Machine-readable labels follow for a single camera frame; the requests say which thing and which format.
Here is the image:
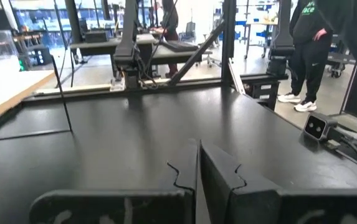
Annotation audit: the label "black camera cable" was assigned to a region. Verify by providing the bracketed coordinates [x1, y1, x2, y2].
[327, 130, 357, 170]

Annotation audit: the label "black box white labels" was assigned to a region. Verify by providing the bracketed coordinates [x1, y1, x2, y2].
[245, 79, 281, 110]

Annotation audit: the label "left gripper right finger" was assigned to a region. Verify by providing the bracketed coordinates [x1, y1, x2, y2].
[199, 139, 357, 224]

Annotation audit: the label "small black table camera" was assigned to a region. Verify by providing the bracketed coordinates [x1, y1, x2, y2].
[302, 111, 338, 143]

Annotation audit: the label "silver aluminium bar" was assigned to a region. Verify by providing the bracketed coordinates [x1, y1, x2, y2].
[227, 57, 247, 95]

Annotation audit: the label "wooden shelf black legs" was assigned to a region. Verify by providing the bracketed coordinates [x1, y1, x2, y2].
[0, 54, 74, 133]

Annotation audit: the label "black metal table frame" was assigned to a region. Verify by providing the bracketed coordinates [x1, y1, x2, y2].
[22, 0, 291, 105]

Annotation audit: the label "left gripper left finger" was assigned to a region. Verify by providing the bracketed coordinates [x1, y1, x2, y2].
[28, 139, 199, 224]

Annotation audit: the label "dark desk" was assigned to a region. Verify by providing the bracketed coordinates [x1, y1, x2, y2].
[70, 33, 157, 78]

